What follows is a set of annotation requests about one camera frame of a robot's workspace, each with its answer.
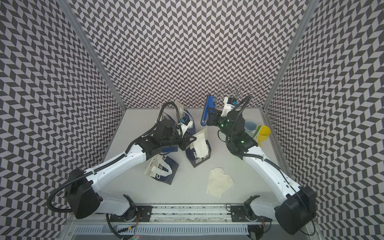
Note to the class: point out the chrome mug tree stand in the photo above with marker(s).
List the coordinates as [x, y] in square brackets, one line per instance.
[237, 88]

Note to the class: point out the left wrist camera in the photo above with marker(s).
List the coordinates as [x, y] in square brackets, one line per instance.
[186, 122]

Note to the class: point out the royal blue tote bag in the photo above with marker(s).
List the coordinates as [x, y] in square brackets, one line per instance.
[180, 129]

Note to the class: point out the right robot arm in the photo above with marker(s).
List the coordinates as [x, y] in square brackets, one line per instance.
[296, 205]

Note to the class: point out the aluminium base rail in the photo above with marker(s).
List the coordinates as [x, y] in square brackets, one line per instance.
[195, 214]

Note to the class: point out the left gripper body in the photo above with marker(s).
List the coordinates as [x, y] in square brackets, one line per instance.
[176, 140]

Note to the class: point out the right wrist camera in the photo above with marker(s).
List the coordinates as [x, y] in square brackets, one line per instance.
[227, 108]

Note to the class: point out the light blue ceramic mug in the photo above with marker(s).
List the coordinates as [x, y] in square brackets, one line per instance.
[250, 127]

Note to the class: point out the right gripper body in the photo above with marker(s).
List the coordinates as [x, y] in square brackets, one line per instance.
[217, 120]

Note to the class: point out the blue black stapler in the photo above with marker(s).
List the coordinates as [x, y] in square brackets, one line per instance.
[210, 105]

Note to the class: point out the aluminium corner post right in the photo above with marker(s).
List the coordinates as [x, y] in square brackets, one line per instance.
[303, 24]

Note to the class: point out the aluminium corner post left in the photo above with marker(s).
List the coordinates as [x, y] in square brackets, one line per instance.
[67, 10]

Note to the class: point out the yellow plastic goblet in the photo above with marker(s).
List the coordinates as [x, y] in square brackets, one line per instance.
[264, 134]

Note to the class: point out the flat navy tote bag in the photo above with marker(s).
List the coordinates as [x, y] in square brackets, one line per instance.
[162, 168]

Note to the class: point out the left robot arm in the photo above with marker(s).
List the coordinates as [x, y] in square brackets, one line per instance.
[82, 193]

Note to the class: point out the navy bag with white handles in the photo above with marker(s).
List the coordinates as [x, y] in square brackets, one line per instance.
[190, 152]

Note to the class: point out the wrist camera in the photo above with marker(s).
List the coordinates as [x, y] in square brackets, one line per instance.
[186, 122]
[227, 108]

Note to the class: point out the aluminium corner post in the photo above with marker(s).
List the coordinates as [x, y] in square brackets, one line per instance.
[303, 24]
[67, 10]

